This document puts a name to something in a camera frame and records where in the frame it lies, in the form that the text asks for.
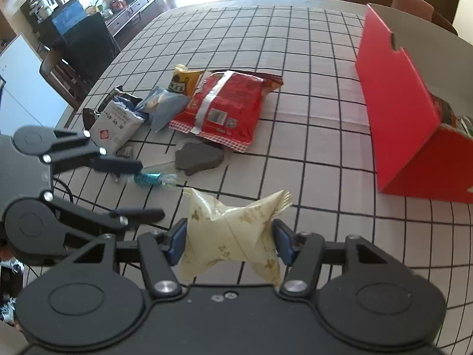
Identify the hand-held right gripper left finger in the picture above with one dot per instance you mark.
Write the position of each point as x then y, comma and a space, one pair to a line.
178, 243

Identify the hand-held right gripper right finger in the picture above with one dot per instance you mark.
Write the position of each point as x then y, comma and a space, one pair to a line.
282, 246

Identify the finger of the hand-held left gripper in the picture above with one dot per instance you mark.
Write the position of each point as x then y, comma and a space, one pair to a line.
111, 163
129, 215

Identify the teal candy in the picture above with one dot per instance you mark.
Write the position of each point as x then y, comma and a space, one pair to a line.
155, 179

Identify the beige snack packet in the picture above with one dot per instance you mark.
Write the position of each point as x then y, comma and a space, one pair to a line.
231, 236

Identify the red cardboard box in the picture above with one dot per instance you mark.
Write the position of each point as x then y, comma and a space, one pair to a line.
402, 125

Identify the small grey wrapper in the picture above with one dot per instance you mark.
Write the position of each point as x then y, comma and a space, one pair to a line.
125, 152

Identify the white snack packet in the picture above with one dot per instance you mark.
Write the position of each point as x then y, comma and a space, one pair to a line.
114, 127

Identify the small dark packet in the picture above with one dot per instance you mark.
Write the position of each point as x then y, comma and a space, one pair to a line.
88, 114

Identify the pale blue snack packet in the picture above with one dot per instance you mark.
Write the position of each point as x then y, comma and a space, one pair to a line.
166, 109

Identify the grey flat object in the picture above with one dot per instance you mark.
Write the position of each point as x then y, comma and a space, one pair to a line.
199, 158

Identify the white door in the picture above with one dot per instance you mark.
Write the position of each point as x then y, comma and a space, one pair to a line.
22, 81

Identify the wooden chair with dark seat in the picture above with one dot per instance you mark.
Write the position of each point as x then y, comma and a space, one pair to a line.
55, 72

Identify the yellow and black snack packet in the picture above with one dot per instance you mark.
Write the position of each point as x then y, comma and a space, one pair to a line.
183, 81

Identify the dark cloth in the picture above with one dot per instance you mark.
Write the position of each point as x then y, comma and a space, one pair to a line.
88, 48

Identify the patterned cloth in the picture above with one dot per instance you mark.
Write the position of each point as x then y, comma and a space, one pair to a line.
7, 303

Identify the large red snack bag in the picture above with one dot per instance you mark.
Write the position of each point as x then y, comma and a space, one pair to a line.
225, 107

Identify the wooden sideboard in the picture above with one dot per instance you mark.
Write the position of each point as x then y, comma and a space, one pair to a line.
136, 3

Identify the dark shelf with appliances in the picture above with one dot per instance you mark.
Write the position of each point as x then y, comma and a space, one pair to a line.
40, 11

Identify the checked tablecloth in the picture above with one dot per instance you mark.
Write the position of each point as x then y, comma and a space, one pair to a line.
295, 44

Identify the dark printed snack packet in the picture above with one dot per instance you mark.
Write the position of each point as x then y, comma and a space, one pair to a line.
453, 114

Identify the wooden chair far side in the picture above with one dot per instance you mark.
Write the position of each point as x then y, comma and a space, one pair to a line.
412, 5

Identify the brown wooden chair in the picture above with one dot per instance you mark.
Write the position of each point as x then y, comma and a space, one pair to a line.
443, 22

